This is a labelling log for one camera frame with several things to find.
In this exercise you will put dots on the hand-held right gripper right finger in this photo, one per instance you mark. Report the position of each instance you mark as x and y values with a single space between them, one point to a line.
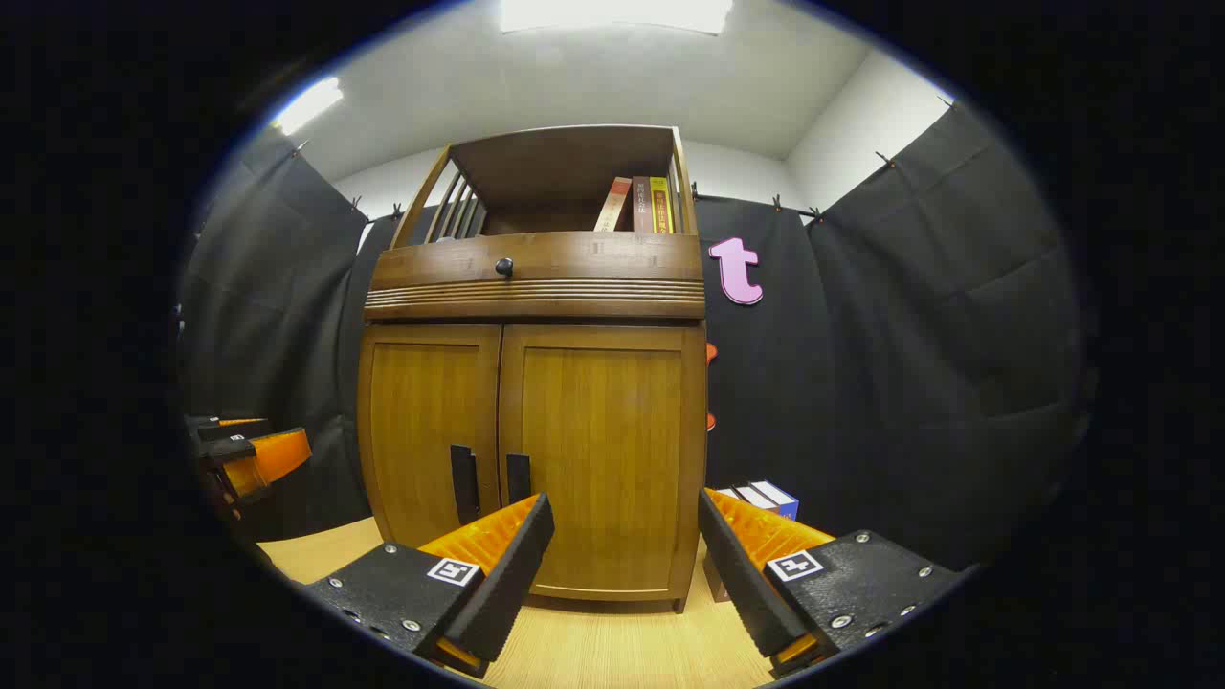
742 584

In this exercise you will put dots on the wooden double-door shoe cabinet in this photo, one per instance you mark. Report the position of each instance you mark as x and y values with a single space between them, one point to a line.
574 163

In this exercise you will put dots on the black backdrop cloth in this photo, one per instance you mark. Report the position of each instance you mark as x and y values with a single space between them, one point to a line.
909 383

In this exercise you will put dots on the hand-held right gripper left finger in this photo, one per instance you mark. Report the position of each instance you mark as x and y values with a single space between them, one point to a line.
507 574

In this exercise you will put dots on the blue book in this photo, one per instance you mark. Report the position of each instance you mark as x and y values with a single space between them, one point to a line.
780 500

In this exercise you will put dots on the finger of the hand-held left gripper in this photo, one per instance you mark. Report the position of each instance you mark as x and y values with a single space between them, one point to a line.
215 426
273 455

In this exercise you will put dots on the wooden shoe cabinet door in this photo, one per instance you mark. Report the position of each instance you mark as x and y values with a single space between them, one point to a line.
612 431
421 411

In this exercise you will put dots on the small ceiling light panel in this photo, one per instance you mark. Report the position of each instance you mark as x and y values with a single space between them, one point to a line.
308 103

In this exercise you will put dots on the brown book with thin spine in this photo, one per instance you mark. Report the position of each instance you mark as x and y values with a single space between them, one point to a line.
641 206

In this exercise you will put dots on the reddish brown book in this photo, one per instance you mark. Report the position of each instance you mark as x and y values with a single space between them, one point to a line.
756 498

